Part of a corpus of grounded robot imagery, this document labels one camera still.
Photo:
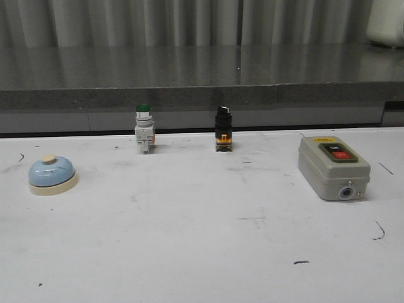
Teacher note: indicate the white object at back right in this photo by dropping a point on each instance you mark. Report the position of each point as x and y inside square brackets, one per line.
[385, 25]

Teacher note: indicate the blue and cream call bell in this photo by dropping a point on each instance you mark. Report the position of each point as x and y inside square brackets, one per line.
[51, 175]

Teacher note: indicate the grey on-off switch box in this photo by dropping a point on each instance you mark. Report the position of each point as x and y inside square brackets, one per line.
[334, 170]

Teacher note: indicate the green pushbutton switch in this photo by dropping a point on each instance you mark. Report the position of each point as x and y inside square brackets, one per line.
[145, 128]

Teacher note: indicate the black selector switch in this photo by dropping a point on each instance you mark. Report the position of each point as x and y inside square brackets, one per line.
[223, 129]

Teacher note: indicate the grey stone counter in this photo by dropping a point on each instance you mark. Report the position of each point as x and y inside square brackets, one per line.
[79, 90]

